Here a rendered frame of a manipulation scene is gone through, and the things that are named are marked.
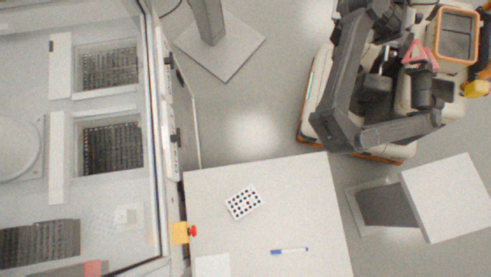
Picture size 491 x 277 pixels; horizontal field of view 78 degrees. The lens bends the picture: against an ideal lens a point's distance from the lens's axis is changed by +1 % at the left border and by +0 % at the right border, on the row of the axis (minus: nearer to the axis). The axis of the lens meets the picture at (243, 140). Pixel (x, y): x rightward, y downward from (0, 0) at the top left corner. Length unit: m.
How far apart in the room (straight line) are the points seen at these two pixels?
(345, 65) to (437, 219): 0.80
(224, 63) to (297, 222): 1.35
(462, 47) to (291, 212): 0.90
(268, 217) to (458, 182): 0.74
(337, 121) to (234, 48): 1.66
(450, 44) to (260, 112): 1.15
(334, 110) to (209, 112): 1.50
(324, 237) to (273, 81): 1.26
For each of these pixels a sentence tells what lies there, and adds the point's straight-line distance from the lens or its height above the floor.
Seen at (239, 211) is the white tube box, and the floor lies 0.80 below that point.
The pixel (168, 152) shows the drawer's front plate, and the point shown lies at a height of 0.93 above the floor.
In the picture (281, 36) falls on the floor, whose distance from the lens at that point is 2.36.
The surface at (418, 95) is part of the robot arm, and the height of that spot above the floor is 1.08.
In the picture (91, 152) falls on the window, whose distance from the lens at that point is 0.66.
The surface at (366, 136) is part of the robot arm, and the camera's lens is 0.72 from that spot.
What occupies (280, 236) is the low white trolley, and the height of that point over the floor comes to 0.76.
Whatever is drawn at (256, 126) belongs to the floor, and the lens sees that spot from 2.05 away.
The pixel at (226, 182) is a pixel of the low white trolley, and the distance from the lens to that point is 1.21.
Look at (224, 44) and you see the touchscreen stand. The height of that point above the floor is 0.04.
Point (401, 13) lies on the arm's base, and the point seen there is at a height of 1.22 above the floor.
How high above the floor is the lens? 1.96
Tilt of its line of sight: 75 degrees down
